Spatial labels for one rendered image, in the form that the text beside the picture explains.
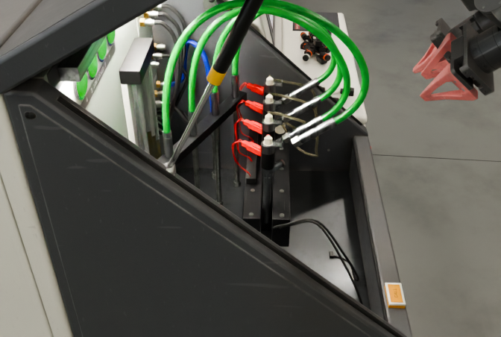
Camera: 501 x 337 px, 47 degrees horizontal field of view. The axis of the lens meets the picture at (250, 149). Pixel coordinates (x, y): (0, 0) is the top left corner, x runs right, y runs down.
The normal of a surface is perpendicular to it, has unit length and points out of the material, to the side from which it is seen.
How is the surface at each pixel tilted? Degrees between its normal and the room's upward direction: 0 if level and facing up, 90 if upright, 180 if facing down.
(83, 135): 90
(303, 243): 0
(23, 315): 90
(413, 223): 0
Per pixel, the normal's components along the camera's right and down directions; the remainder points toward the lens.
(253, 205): 0.00, -0.81
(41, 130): -0.04, 0.58
